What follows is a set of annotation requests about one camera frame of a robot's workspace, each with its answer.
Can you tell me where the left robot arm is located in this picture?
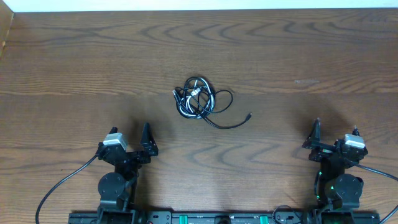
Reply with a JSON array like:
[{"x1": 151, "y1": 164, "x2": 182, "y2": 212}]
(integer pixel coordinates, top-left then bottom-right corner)
[{"x1": 96, "y1": 123, "x2": 159, "y2": 224}]

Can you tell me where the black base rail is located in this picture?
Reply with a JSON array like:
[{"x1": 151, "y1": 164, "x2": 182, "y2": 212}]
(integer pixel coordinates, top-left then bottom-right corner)
[{"x1": 68, "y1": 210, "x2": 380, "y2": 224}]

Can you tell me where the right camera black cable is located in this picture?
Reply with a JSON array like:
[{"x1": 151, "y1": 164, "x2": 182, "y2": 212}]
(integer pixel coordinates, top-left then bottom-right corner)
[{"x1": 351, "y1": 161, "x2": 398, "y2": 224}]

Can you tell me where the white usb cable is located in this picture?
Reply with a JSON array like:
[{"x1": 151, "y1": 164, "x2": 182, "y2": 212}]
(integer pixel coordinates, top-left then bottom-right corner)
[{"x1": 177, "y1": 80, "x2": 216, "y2": 118}]

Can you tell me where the left camera black cable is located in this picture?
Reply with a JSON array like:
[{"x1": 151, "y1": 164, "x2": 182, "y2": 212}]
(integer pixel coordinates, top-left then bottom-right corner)
[{"x1": 35, "y1": 154, "x2": 100, "y2": 224}]

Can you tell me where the wooden side panel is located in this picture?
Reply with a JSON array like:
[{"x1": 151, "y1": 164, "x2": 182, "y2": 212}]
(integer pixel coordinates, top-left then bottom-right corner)
[{"x1": 0, "y1": 0, "x2": 14, "y2": 55}]

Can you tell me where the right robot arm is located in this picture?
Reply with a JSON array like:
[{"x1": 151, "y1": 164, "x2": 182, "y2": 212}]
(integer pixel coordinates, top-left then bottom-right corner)
[{"x1": 302, "y1": 119, "x2": 368, "y2": 223}]

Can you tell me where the black usb cable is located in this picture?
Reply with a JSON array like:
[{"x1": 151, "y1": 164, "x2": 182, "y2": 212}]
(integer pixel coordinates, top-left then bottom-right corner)
[
  {"x1": 172, "y1": 77, "x2": 252, "y2": 130},
  {"x1": 172, "y1": 77, "x2": 215, "y2": 119}
]

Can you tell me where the camera black cable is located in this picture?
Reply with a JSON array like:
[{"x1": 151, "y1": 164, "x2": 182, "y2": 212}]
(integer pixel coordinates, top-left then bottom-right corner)
[
  {"x1": 35, "y1": 154, "x2": 100, "y2": 224},
  {"x1": 351, "y1": 161, "x2": 398, "y2": 224}
]

